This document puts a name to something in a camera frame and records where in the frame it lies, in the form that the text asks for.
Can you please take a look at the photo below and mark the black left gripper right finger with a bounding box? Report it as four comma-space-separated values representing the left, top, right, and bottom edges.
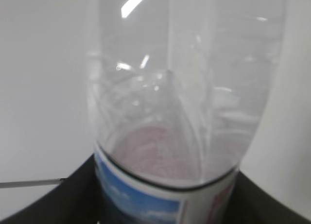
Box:
222, 172, 310, 224

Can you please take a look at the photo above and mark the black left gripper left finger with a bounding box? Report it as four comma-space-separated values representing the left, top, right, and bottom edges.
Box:
1, 155, 99, 224

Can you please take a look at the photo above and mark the Nongfu Spring water bottle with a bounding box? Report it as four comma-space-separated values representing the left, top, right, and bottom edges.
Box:
87, 0, 287, 224

